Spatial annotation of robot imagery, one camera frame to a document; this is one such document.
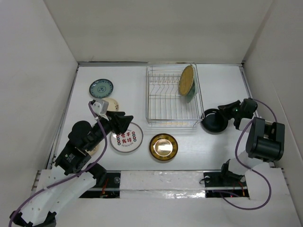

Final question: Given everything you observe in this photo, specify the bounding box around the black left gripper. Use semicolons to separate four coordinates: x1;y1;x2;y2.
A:
87;110;133;151

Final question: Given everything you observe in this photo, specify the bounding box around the glossy black round plate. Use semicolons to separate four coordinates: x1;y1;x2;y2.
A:
201;108;228;133

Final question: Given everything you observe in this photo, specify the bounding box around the light green rectangular plate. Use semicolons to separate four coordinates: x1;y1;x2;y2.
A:
185;80;196;103

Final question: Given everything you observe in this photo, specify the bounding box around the gold and black round plate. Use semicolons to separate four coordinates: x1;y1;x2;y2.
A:
149;133;178;162

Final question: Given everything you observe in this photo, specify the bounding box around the round bamboo woven plate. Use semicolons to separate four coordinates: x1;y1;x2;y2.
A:
178;65;194;96

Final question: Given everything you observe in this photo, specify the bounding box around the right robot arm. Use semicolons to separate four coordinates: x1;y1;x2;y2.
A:
218;98;285;186

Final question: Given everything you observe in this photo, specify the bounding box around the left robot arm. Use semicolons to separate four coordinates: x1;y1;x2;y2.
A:
9;100;134;227

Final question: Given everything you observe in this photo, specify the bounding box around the beige round plate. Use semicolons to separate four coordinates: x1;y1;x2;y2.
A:
103;98;119;112

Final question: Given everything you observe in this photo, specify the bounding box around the white plate with red characters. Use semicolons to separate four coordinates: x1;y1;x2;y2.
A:
110;122;143;153

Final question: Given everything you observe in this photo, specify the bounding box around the blue patterned round plate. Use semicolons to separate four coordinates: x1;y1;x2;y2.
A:
89;79;114;99

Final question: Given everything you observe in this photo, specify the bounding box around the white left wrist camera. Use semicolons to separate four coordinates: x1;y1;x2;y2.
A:
89;99;109;117

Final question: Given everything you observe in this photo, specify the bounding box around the metal wire dish rack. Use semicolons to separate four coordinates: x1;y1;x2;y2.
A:
145;63;205;127

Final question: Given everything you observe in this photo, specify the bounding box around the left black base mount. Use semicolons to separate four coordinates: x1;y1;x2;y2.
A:
80;171;121;199

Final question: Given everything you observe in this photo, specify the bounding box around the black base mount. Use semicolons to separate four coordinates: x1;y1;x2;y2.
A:
199;171;249;198
80;171;121;199

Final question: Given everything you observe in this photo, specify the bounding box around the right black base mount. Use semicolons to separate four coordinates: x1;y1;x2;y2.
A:
199;171;249;198

